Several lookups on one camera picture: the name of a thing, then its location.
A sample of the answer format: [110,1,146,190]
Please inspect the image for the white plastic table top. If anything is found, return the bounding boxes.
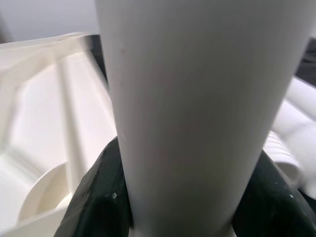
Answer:
[0,31,119,237]

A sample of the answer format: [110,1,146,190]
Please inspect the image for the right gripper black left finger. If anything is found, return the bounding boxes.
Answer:
[53,135,135,237]

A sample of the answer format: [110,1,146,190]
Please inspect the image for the black table cloth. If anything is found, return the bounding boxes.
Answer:
[85,34,316,218]

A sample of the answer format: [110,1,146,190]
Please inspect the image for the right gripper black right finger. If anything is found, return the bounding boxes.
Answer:
[231,148,316,237]

